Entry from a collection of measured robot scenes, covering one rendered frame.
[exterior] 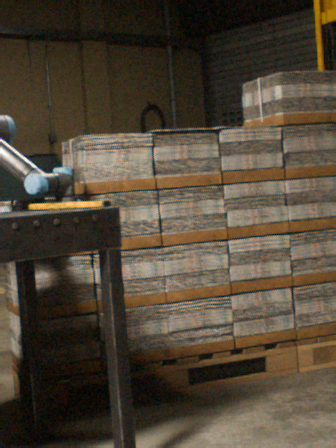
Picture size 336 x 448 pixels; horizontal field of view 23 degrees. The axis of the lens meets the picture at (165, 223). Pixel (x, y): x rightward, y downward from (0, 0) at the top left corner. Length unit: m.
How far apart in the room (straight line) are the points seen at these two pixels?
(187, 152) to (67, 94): 7.95
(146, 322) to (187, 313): 0.18
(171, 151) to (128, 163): 0.19
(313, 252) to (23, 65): 7.78
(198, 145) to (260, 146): 0.28
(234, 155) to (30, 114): 7.62
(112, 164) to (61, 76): 8.00
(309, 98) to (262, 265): 0.75
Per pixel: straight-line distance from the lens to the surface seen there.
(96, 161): 3.20
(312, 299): 3.61
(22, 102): 10.83
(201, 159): 3.34
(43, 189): 2.91
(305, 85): 3.60
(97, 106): 11.36
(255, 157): 3.45
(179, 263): 3.31
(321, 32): 4.28
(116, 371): 2.43
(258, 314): 3.47
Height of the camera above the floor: 0.87
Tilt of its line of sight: 3 degrees down
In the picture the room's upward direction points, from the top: 4 degrees counter-clockwise
